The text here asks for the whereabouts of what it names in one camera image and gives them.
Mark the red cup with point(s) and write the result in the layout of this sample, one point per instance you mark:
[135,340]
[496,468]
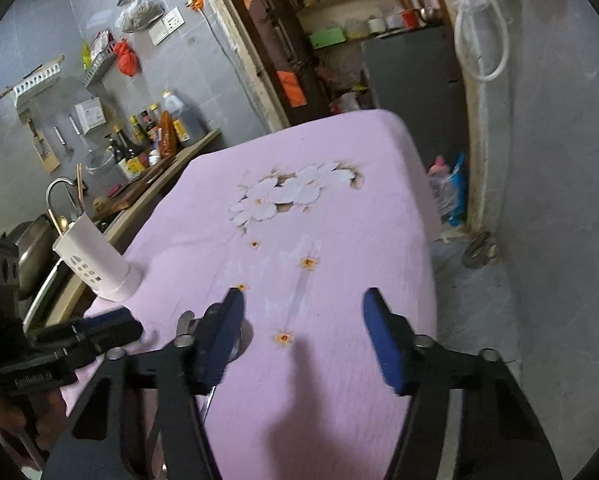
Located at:
[410,18]

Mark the yellow-label soy sauce bottle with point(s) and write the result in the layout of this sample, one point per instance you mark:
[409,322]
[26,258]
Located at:
[132,160]

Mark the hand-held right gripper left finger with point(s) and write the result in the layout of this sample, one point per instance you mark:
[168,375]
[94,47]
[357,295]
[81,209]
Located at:
[219,340]

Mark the red plastic bag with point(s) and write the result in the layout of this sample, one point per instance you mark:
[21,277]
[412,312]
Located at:
[127,60]

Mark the dark wooden door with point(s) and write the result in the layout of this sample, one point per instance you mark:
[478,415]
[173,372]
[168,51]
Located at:
[264,50]

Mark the white wall basket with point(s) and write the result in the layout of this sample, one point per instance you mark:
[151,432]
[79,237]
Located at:
[37,77]

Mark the green box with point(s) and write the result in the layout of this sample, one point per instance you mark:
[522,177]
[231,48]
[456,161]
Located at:
[328,38]

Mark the dark wooden cutting board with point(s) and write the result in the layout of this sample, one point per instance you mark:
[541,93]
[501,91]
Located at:
[139,185]

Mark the metal bowl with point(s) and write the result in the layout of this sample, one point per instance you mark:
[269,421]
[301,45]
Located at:
[429,14]

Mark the grey mini fridge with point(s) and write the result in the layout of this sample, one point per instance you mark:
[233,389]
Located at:
[414,85]

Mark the metal wok with lid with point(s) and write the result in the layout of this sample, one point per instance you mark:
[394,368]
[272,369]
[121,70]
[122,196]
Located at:
[32,255]

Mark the white light switch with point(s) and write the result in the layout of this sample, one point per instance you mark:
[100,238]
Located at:
[158,34]

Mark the metal faucet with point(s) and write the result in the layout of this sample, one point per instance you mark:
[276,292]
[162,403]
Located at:
[59,185]

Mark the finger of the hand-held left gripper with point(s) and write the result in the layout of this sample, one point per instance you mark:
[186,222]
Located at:
[99,321]
[109,340]

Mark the wooden chopstick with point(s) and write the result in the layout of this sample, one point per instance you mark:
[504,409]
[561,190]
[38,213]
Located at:
[81,190]

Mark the golden metal spoon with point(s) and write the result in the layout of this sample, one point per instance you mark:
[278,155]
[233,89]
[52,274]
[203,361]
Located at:
[59,222]

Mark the blue plastic bag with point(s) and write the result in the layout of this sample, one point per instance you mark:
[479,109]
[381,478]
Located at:
[457,190]

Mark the green seasoning packet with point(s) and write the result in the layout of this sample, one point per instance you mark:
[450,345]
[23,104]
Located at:
[86,57]

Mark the dark pump sauce bottle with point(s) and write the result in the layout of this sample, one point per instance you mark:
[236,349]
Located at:
[117,157]

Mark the white wall utensil holder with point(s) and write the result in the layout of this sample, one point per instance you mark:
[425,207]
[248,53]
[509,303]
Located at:
[90,115]

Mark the white wall socket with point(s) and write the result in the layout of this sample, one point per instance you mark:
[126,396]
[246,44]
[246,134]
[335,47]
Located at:
[173,19]

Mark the hanging bamboo board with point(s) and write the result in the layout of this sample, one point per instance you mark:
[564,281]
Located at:
[47,152]

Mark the worn door frame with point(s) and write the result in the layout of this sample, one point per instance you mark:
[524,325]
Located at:
[477,160]

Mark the white plastic utensil caddy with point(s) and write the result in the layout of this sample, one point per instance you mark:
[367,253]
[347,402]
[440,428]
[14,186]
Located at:
[97,265]

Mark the grey wall shelf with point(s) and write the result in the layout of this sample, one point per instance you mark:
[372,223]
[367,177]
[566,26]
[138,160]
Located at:
[99,71]

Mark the round beige vegetable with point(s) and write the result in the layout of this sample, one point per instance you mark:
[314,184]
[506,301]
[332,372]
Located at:
[99,205]

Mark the person's left hand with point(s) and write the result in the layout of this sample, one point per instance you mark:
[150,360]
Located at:
[4,417]

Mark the red seasoning packet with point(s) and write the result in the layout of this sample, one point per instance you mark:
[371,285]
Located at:
[102,45]

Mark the red-label sauce bottle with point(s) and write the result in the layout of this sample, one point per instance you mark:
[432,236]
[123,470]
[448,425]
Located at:
[148,125]

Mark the pink floral tablecloth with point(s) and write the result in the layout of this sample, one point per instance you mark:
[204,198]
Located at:
[304,260]

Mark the orange noodle packet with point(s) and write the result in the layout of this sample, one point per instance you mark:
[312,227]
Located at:
[167,135]

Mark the clear yellow-cap bottle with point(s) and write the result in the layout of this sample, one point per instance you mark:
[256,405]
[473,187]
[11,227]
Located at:
[155,116]

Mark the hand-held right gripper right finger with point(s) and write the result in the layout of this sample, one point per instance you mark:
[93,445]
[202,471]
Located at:
[387,340]

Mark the oval-bowl metal spoon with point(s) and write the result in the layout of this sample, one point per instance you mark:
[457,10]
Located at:
[243,345]

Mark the beige kitchen counter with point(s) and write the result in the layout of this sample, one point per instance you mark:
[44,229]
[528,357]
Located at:
[189,152]

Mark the large cooking oil jug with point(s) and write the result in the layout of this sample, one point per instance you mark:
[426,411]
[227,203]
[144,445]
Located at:
[177,117]

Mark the clear bag of dried goods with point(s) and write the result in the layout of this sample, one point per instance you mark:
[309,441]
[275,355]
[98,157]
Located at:
[139,10]

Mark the hanging metal skimmer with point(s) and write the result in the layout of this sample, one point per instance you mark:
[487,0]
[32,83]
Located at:
[99,162]

